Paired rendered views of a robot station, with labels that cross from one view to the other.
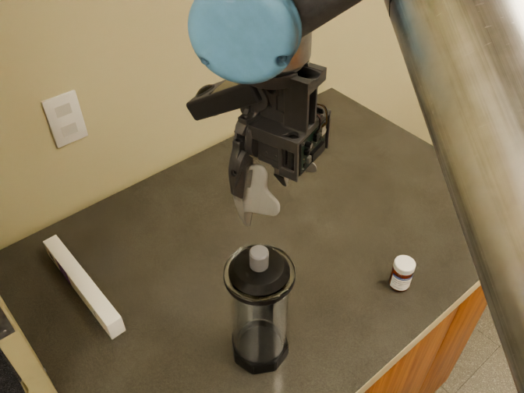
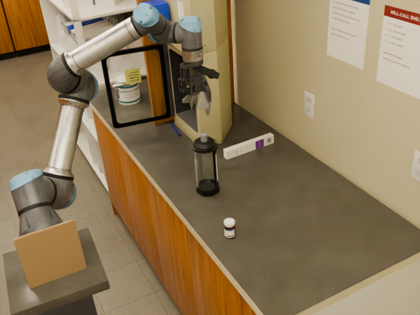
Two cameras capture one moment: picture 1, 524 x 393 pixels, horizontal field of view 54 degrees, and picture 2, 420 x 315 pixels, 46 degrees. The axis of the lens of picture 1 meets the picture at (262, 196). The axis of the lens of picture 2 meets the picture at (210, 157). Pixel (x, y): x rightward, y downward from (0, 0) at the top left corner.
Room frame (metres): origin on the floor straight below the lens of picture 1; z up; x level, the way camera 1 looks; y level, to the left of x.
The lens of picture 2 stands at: (0.91, -1.66, 2.14)
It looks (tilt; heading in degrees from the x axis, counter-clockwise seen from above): 31 degrees down; 104
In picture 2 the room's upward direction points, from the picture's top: 4 degrees counter-clockwise
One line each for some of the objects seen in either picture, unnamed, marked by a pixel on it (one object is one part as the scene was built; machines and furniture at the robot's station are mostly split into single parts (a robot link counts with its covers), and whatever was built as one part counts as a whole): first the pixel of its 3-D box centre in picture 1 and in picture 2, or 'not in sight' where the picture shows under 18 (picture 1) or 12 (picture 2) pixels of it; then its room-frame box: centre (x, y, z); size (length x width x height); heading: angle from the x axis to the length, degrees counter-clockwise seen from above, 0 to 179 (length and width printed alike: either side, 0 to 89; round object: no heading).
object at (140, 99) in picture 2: not in sight; (137, 87); (0.03, 0.48, 1.19); 0.30 x 0.01 x 0.40; 30
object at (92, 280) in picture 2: not in sight; (54, 270); (0.02, -0.52, 0.92); 0.32 x 0.32 x 0.04; 36
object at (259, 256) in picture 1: (259, 266); (204, 141); (0.47, 0.00, 1.18); 0.09 x 0.09 x 0.07
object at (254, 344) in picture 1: (259, 311); (205, 166); (0.47, 0.00, 1.06); 0.11 x 0.11 x 0.21
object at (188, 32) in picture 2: not in sight; (190, 32); (0.46, -0.01, 1.62); 0.09 x 0.08 x 0.11; 171
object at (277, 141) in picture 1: (280, 112); (192, 76); (0.46, -0.02, 1.46); 0.09 x 0.08 x 0.12; 56
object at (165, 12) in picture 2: not in sight; (155, 12); (0.16, 0.49, 1.56); 0.10 x 0.10 x 0.09; 40
